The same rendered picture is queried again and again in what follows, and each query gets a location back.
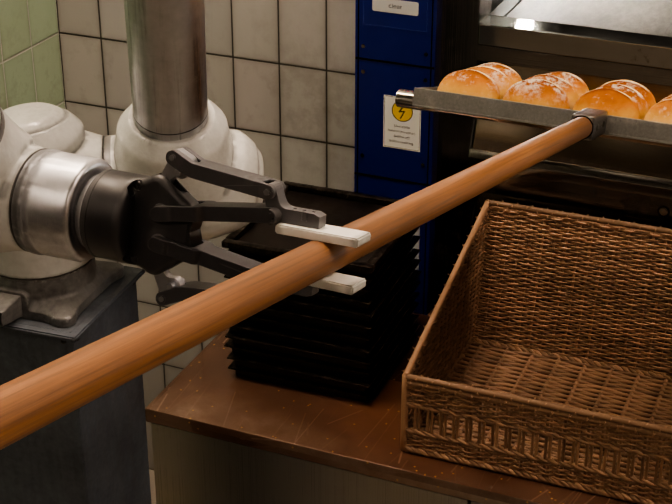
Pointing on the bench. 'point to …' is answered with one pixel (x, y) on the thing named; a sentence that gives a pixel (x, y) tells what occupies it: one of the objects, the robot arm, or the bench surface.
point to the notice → (401, 126)
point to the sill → (576, 41)
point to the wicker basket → (499, 427)
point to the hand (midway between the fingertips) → (321, 255)
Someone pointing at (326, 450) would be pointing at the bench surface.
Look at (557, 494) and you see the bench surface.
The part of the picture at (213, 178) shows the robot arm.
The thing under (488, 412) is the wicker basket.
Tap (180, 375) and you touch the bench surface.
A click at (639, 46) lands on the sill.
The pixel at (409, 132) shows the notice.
